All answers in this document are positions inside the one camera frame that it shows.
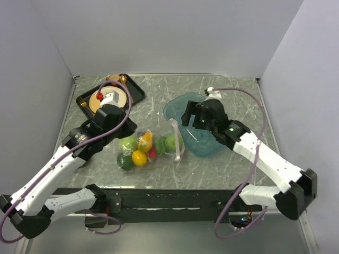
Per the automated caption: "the green bell pepper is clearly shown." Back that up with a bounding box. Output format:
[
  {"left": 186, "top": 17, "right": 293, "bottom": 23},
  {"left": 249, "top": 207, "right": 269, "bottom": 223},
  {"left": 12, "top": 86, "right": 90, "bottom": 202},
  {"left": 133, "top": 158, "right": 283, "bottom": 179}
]
[{"left": 154, "top": 136, "right": 166, "bottom": 156}]

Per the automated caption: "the orange ceramic cup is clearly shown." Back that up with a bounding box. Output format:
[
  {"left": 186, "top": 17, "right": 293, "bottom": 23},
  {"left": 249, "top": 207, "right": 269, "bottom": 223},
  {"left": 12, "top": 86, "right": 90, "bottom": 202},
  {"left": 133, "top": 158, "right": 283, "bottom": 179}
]
[{"left": 106, "top": 74, "right": 120, "bottom": 86}]

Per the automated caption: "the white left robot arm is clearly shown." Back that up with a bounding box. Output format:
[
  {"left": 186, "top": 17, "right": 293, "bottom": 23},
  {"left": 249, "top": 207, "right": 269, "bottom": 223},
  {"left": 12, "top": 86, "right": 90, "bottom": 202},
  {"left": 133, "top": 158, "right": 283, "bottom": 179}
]
[{"left": 1, "top": 104, "right": 137, "bottom": 239}]

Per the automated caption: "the red chili pepper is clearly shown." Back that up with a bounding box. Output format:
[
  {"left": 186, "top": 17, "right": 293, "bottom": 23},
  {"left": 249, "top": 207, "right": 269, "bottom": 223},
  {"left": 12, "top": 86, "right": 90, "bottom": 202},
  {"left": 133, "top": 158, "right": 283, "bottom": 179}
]
[{"left": 148, "top": 146, "right": 157, "bottom": 159}]

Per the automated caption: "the yellow green mango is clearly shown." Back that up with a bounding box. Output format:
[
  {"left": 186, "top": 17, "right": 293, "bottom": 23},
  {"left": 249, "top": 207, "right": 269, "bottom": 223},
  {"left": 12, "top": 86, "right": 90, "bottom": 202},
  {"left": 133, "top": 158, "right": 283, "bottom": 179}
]
[{"left": 138, "top": 131, "right": 154, "bottom": 153}]

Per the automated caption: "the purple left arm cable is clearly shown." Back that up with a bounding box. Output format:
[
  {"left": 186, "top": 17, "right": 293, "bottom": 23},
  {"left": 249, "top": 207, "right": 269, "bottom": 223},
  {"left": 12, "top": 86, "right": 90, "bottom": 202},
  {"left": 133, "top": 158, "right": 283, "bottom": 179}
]
[{"left": 0, "top": 80, "right": 133, "bottom": 243}]

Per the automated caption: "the cream orange plate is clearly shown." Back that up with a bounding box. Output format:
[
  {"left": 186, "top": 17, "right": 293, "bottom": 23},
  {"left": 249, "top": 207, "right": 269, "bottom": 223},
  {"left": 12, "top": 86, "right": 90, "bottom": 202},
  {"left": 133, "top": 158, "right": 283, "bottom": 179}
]
[{"left": 89, "top": 86, "right": 127, "bottom": 113}]

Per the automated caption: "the small green cabbage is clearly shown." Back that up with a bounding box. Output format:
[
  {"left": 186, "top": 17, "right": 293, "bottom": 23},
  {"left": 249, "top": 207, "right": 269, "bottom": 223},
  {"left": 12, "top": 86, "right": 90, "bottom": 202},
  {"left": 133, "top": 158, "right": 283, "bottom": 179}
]
[{"left": 165, "top": 135, "right": 183, "bottom": 152}]

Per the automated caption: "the dark green avocado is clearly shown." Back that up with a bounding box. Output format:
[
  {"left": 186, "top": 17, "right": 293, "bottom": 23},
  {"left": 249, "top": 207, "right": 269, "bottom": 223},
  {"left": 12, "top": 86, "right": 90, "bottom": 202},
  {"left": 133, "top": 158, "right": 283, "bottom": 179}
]
[{"left": 117, "top": 152, "right": 134, "bottom": 171}]

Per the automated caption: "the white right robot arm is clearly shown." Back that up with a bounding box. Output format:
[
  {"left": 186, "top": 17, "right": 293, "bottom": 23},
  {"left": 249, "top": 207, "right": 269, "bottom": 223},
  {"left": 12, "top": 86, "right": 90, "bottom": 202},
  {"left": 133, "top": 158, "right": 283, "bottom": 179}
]
[{"left": 181, "top": 98, "right": 318, "bottom": 220}]

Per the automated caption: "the teal plastic tray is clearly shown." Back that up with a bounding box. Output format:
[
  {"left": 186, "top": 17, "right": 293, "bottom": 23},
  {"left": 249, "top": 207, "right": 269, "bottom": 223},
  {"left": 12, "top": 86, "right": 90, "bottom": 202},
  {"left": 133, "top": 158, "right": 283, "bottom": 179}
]
[{"left": 163, "top": 93, "right": 225, "bottom": 158}]

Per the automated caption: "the black serving tray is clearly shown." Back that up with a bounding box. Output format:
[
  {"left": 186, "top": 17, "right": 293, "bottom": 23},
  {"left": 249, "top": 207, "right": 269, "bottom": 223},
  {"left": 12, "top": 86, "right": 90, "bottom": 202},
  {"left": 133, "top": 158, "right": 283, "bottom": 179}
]
[{"left": 76, "top": 75, "right": 146, "bottom": 119}]

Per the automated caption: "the large green cabbage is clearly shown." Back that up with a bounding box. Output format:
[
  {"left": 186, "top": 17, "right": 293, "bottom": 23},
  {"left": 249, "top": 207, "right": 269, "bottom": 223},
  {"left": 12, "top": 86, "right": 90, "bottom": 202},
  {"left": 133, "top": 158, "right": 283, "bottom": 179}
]
[{"left": 119, "top": 135, "right": 138, "bottom": 152}]

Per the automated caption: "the gold spoon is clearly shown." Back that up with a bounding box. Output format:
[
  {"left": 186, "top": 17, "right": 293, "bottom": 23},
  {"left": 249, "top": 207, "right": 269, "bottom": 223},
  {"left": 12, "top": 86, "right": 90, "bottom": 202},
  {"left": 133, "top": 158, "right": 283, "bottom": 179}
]
[{"left": 119, "top": 74, "right": 134, "bottom": 103}]

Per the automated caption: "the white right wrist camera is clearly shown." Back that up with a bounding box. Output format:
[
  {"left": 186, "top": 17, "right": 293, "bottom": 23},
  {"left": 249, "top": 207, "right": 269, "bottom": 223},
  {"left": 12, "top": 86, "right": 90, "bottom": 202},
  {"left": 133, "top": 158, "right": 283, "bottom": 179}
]
[{"left": 204, "top": 87, "right": 221, "bottom": 101}]

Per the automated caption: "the gold fork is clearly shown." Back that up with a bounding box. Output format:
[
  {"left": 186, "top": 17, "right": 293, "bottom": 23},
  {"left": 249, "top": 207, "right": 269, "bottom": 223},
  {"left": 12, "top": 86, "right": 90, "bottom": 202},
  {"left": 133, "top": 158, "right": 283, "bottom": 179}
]
[{"left": 80, "top": 100, "right": 90, "bottom": 110}]

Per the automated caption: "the yellow lemon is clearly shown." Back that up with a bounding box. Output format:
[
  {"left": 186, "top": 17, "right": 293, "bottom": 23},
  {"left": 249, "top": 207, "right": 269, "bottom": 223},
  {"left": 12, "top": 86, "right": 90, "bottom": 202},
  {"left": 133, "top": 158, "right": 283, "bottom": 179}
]
[{"left": 131, "top": 150, "right": 148, "bottom": 166}]

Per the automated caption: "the clear zip top bag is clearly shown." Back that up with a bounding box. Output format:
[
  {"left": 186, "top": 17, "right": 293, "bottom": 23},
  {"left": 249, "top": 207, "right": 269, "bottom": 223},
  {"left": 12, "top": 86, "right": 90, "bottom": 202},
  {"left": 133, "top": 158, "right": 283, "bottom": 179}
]
[{"left": 116, "top": 119, "right": 185, "bottom": 173}]

